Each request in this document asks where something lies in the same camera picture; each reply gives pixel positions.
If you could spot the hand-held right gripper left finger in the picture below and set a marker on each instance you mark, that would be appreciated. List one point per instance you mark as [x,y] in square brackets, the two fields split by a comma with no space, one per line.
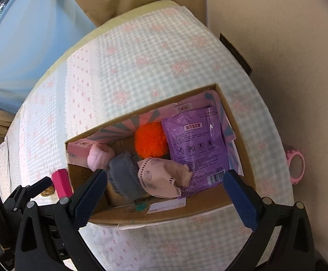
[87,200]

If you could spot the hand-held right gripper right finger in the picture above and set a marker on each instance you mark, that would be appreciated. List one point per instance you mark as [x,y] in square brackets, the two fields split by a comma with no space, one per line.
[243,200]

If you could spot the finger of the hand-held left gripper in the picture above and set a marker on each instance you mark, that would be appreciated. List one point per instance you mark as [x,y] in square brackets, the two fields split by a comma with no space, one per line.
[25,193]

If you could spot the brown plush cookie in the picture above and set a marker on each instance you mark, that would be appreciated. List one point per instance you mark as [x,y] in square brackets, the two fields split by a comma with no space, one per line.
[48,191]

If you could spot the magenta pink tube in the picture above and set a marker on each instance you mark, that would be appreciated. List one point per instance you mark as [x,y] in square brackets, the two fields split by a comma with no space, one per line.
[60,182]

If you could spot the cardboard box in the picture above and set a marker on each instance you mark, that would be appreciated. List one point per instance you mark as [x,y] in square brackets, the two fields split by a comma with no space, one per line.
[209,200]

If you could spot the grey fuzzy cloth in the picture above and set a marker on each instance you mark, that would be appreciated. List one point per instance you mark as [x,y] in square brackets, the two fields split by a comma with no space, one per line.
[123,175]

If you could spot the pink pompom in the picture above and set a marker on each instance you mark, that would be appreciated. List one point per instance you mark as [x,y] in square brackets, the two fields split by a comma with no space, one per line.
[99,156]

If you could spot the purple plastic packet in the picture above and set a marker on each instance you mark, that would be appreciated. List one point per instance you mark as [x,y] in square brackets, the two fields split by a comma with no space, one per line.
[197,146]

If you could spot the pink face mask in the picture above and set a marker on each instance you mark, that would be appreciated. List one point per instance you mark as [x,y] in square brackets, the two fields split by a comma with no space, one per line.
[155,177]

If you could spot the orange pompom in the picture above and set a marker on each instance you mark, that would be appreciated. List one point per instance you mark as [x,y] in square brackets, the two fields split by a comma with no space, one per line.
[149,139]

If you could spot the light blue cloth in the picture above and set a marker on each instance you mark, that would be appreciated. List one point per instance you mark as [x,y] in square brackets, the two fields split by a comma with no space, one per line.
[39,48]

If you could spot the black bar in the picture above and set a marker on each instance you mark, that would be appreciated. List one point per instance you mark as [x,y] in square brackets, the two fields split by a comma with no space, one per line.
[236,53]

